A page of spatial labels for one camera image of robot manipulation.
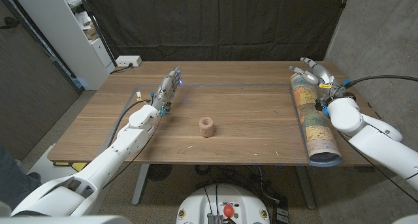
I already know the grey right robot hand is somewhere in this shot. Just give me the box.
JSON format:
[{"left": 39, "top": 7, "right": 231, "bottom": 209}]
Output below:
[{"left": 288, "top": 57, "right": 347, "bottom": 104}]

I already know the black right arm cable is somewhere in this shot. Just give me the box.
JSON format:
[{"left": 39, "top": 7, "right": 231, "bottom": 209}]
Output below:
[{"left": 346, "top": 74, "right": 418, "bottom": 89}]

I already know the grey table leg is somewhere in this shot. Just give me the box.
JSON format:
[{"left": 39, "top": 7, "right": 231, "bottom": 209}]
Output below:
[
  {"left": 295, "top": 166, "right": 317, "bottom": 210},
  {"left": 131, "top": 163, "right": 150, "bottom": 206}
]

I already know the person's leg in jeans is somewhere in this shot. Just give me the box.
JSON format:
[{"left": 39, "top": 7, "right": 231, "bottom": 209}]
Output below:
[{"left": 0, "top": 147, "right": 43, "bottom": 214}]

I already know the printed map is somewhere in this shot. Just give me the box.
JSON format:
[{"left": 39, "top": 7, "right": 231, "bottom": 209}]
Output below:
[{"left": 289, "top": 72, "right": 343, "bottom": 168}]

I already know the white shelf cabinet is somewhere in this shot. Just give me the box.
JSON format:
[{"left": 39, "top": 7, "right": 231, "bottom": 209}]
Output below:
[{"left": 9, "top": 0, "right": 116, "bottom": 91}]

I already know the white power strip box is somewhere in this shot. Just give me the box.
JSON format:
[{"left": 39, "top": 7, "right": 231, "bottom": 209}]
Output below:
[{"left": 115, "top": 55, "right": 143, "bottom": 68}]

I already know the tan tape roll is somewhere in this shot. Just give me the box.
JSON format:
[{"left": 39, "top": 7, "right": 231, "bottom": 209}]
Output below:
[{"left": 199, "top": 116, "right": 216, "bottom": 138}]

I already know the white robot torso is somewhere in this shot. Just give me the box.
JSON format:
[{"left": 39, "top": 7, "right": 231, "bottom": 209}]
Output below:
[{"left": 176, "top": 184, "right": 271, "bottom": 224}]

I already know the black backdrop curtain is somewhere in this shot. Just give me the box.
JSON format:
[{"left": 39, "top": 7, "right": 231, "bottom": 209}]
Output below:
[{"left": 80, "top": 0, "right": 352, "bottom": 62}]

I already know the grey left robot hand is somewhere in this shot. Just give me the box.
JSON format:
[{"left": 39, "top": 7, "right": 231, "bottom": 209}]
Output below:
[{"left": 152, "top": 66, "right": 182, "bottom": 116}]

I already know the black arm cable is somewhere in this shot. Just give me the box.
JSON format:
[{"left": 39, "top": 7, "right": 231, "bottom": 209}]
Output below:
[
  {"left": 346, "top": 74, "right": 418, "bottom": 89},
  {"left": 107, "top": 100, "right": 150, "bottom": 152}
]

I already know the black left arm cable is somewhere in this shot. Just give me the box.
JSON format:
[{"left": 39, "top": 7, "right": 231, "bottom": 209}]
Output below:
[{"left": 107, "top": 100, "right": 150, "bottom": 152}]

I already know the black floor power strip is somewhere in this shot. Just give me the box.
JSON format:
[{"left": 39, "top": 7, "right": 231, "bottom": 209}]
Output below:
[{"left": 272, "top": 197, "right": 290, "bottom": 224}]

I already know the black round floor object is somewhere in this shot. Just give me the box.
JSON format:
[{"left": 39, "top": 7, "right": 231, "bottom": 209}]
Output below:
[{"left": 146, "top": 164, "right": 172, "bottom": 182}]

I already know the black door handle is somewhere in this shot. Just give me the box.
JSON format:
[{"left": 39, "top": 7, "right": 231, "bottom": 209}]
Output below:
[{"left": 0, "top": 16, "right": 20, "bottom": 31}]

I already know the black floor cable bundle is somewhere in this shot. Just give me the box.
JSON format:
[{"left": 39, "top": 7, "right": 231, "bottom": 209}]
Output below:
[{"left": 195, "top": 165, "right": 278, "bottom": 199}]

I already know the small cardboard box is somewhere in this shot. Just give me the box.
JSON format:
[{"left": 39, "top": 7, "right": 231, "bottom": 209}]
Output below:
[{"left": 83, "top": 26, "right": 100, "bottom": 41}]

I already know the black backdrop stand pole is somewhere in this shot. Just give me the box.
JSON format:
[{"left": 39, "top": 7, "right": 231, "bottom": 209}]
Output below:
[{"left": 75, "top": 0, "right": 118, "bottom": 67}]

